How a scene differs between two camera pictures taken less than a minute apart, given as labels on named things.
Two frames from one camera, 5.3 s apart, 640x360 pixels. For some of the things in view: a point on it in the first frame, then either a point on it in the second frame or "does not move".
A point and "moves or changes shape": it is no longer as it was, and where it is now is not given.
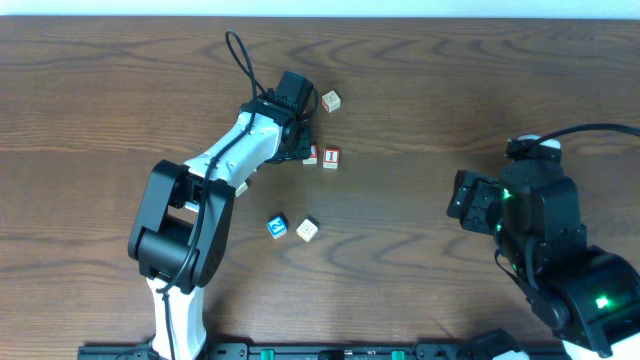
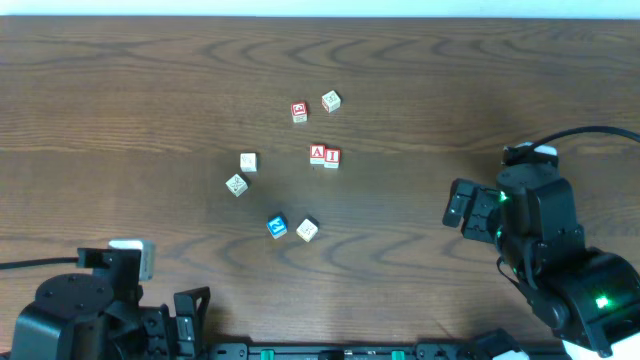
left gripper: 304,142 -> 167,326
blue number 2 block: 278,226 does not move
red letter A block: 314,154 moves or changes shape
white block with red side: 331,101 does not move
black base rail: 328,351 does not move
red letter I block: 331,158 does not move
